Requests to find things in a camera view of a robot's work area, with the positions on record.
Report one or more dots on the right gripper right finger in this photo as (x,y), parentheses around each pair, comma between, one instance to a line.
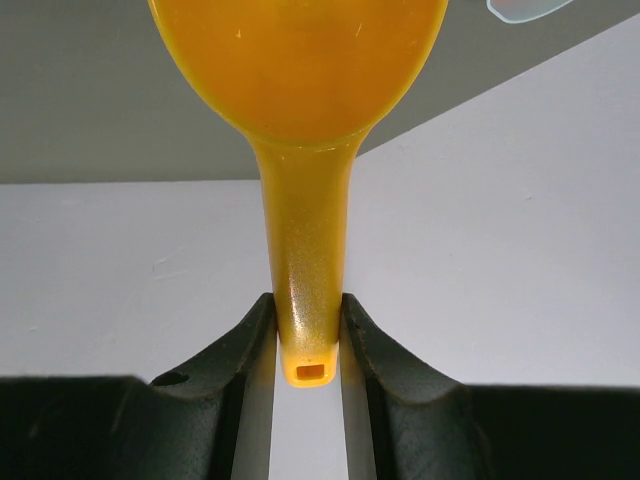
(403,419)

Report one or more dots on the orange plastic scoop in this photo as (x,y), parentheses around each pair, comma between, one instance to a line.
(304,82)

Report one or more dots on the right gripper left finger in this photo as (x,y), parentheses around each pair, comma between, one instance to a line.
(207,418)

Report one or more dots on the clear round jar lid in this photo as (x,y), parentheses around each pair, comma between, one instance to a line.
(524,11)

